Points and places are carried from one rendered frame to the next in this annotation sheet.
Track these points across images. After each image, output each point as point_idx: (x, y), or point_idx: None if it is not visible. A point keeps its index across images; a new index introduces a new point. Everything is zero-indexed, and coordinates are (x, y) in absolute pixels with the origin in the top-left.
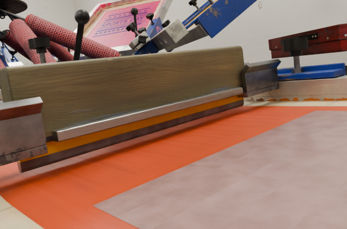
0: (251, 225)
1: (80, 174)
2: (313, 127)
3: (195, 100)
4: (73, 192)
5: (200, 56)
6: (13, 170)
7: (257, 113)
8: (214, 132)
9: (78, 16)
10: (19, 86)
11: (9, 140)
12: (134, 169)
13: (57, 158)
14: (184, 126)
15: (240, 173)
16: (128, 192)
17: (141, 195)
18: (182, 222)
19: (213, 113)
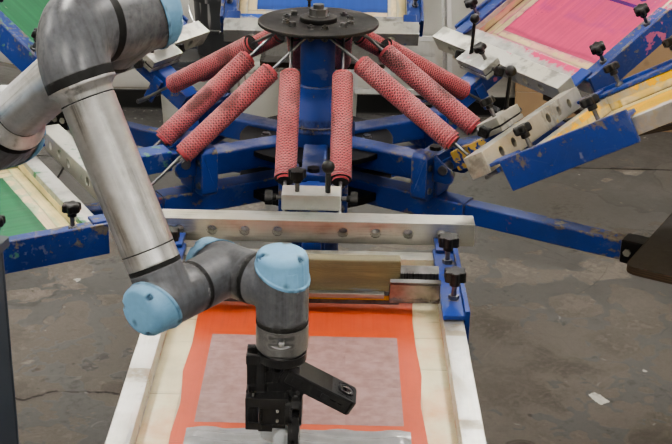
0: (227, 361)
1: (231, 315)
2: (345, 347)
3: (327, 294)
4: (216, 324)
5: (346, 264)
6: None
7: (380, 319)
8: (319, 321)
9: (322, 168)
10: None
11: None
12: (246, 325)
13: (232, 300)
14: (329, 304)
15: None
16: (226, 335)
17: (227, 338)
18: (218, 352)
19: (358, 303)
